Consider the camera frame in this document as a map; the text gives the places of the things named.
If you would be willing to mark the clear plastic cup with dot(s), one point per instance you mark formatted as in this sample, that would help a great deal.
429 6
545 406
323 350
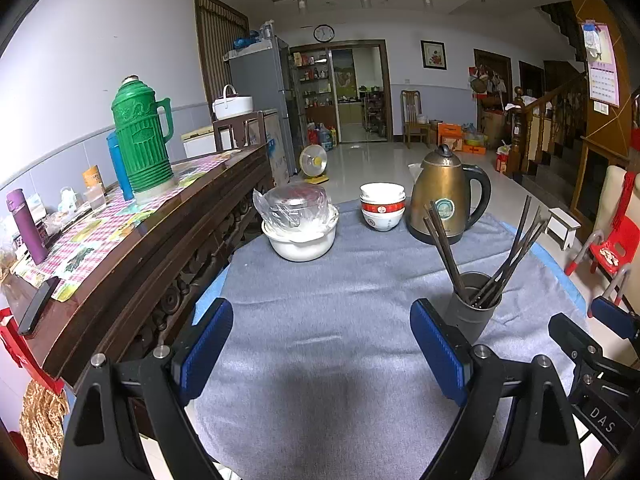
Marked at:
95 199

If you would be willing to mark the gold electric kettle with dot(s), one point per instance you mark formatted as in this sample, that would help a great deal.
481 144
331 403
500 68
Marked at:
440 195

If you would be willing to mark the round wall clock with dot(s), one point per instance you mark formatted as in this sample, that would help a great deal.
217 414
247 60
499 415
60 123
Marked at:
324 33

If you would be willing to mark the bunch of dark chopsticks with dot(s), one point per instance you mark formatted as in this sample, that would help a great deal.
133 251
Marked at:
452 262

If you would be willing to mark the yellow electric fan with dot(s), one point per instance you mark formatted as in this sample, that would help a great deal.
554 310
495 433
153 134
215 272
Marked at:
314 160

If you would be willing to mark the red patterned bowl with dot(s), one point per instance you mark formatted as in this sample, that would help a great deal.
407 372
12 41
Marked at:
382 207

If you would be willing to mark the blue water jug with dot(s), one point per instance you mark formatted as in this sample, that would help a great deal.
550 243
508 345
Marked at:
328 140

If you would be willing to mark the orange can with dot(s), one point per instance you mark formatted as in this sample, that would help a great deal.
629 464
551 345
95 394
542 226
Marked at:
93 177

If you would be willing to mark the blue cloth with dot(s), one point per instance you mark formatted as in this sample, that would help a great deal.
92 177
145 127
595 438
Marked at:
209 296

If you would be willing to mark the orange cardboard box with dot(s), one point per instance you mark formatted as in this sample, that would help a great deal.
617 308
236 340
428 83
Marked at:
450 136

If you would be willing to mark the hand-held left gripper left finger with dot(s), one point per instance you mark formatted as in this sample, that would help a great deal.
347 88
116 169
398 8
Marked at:
207 345

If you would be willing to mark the dark carved wooden sideboard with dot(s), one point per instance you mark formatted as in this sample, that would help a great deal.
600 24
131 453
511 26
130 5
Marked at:
125 280

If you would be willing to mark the white chest freezer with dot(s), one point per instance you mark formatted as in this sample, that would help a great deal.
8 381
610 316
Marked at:
197 142

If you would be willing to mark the checkered table cover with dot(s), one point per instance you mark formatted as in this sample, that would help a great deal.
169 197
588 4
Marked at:
100 225

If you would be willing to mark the wall calendar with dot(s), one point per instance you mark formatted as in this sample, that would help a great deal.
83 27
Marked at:
602 70

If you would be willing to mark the blue thermos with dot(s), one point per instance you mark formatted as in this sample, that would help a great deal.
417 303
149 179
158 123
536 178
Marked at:
120 165

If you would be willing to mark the purple bottle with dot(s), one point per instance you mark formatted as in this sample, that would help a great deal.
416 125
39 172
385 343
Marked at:
27 230

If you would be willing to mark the black remote control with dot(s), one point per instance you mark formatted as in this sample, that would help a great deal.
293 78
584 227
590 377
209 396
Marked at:
39 305

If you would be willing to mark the clear plastic bag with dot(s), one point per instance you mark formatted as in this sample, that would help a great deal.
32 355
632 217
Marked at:
280 210

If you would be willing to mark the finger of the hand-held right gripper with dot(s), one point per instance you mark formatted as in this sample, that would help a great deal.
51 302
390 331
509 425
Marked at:
580 342
612 316

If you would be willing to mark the framed picture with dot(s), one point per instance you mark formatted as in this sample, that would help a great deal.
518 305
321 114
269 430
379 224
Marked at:
433 54

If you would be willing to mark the grey perforated utensil holder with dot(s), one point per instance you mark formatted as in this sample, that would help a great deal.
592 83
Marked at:
470 320

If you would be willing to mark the plain white bowl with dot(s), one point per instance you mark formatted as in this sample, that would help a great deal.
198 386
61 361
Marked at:
382 192

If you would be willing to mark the white footed bowl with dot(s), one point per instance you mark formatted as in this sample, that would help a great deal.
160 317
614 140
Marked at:
382 221

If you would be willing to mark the brown wooden chair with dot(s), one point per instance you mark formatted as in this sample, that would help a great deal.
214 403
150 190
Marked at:
414 115

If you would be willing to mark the black kettle base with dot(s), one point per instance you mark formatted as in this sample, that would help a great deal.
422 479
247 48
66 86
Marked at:
425 237

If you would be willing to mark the red tassel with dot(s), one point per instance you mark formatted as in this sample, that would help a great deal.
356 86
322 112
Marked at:
627 200

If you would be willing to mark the grey refrigerator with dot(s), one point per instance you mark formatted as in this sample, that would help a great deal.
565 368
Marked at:
260 75

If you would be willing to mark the grey tablecloth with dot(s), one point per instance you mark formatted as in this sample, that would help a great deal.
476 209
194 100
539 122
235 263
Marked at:
325 310

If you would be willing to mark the small white stool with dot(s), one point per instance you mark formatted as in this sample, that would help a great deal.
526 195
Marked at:
562 222

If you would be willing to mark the dark wooden chair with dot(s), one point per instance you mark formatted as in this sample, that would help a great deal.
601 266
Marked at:
239 132

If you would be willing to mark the patterned brown cloth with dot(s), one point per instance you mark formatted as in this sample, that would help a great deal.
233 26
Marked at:
42 425

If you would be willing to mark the green thermos jug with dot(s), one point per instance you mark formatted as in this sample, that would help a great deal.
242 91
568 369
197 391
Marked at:
142 145

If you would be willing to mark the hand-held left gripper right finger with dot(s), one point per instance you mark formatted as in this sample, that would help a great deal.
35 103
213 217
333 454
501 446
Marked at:
440 350

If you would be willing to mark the red plastic chair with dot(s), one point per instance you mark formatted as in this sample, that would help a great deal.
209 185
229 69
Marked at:
612 195
20 350

